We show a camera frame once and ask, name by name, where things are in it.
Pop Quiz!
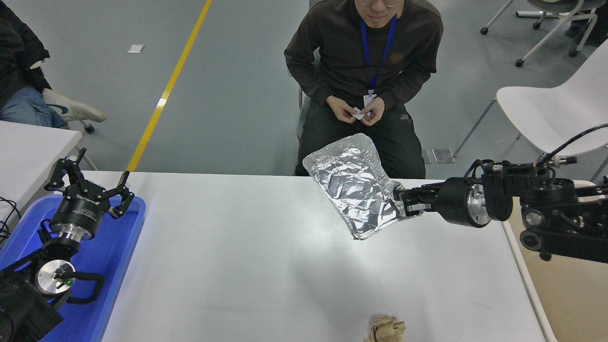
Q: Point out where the white shell chair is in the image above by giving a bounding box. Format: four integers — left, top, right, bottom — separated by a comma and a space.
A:
454, 37, 608, 183

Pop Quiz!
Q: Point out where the foil tray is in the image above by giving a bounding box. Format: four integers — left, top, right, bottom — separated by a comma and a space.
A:
303, 133, 423, 240

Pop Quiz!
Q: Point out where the blue lanyard with badge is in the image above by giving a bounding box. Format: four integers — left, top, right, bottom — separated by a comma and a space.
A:
360, 13, 397, 107

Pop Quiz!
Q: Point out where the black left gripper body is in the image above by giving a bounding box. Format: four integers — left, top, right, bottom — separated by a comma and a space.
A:
49, 187, 110, 237

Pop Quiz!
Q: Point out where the person's left hand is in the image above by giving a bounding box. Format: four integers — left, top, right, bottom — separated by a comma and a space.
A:
361, 97, 385, 126

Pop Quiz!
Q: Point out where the crumpled tan paper ball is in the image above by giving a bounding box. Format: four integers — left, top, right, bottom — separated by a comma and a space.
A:
364, 314, 406, 342

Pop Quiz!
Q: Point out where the person in black trousers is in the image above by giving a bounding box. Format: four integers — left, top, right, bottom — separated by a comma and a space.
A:
563, 0, 608, 46

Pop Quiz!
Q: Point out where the white-legged office chair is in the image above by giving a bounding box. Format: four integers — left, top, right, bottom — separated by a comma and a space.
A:
480, 0, 598, 67

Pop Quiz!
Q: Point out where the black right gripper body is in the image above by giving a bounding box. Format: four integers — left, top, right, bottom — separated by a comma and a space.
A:
435, 177, 475, 228

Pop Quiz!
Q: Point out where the white swivel chair with casters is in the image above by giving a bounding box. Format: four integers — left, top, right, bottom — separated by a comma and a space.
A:
28, 60, 99, 171

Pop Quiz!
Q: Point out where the white side table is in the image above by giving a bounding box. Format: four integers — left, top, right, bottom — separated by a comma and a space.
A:
0, 121, 83, 228

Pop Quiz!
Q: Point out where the yellow floor tape line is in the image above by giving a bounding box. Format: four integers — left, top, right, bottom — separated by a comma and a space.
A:
126, 0, 213, 172

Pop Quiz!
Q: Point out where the blue plastic tray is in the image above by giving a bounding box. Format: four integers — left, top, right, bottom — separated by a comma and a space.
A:
0, 194, 147, 342

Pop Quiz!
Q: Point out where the person's right hand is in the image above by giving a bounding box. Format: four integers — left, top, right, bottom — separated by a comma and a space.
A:
326, 95, 357, 124

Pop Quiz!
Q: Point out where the black cable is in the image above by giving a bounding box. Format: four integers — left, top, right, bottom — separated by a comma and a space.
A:
0, 196, 22, 244

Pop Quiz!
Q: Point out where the person with blue lanyard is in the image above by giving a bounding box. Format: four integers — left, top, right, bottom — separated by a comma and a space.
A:
284, 0, 445, 180

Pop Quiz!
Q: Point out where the person in blue jeans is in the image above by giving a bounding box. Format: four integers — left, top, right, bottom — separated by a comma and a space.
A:
0, 0, 68, 129

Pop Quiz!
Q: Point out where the large pale bin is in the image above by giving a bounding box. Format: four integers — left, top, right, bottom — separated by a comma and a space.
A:
501, 180, 608, 342

